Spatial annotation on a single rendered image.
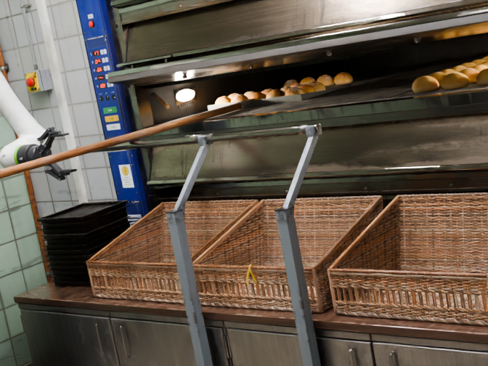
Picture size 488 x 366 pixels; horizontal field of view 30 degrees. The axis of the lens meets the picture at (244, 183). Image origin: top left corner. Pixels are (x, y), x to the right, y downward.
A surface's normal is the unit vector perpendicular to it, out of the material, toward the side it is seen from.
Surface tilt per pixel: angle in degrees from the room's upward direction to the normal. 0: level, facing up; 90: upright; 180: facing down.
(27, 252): 90
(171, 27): 70
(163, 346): 90
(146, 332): 90
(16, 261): 90
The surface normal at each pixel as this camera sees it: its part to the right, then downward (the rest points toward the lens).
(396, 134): -0.65, -0.11
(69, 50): -0.63, 0.24
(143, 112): 0.76, -0.04
